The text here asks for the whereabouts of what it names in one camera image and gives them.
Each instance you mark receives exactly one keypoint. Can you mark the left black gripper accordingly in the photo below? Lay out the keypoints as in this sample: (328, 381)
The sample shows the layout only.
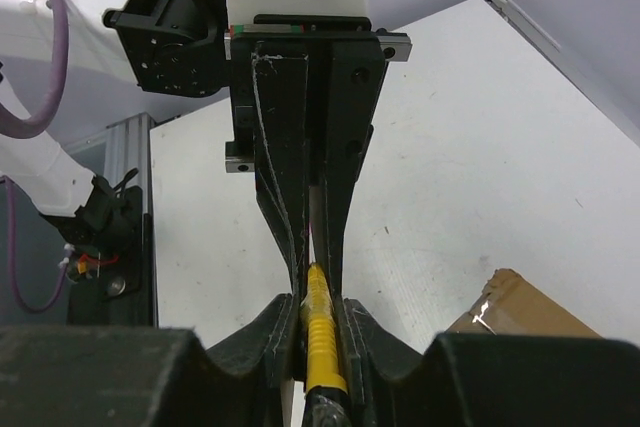
(268, 75)

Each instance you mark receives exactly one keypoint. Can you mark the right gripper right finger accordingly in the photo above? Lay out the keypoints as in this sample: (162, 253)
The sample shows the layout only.
(474, 379)

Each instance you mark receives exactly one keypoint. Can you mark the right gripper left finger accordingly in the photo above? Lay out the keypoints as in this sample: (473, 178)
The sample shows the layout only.
(141, 376)

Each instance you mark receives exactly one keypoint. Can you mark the brown cardboard express box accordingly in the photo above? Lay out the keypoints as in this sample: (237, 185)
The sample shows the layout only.
(510, 305)

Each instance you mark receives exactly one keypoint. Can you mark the yellow utility knife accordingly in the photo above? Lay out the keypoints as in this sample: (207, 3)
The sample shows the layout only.
(327, 399)

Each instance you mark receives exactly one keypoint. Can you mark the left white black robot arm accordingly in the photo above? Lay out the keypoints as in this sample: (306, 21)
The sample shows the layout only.
(170, 47)

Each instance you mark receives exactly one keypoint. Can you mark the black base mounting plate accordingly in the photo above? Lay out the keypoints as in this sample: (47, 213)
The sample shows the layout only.
(122, 292)

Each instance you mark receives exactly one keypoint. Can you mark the front aluminium rail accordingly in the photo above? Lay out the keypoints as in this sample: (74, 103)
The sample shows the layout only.
(128, 154)

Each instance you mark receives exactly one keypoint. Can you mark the aluminium rail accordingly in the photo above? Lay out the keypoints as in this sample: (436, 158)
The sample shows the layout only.
(128, 154)
(556, 45)

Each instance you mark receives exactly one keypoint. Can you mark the right side aluminium rail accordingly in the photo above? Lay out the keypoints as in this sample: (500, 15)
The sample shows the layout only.
(556, 45)

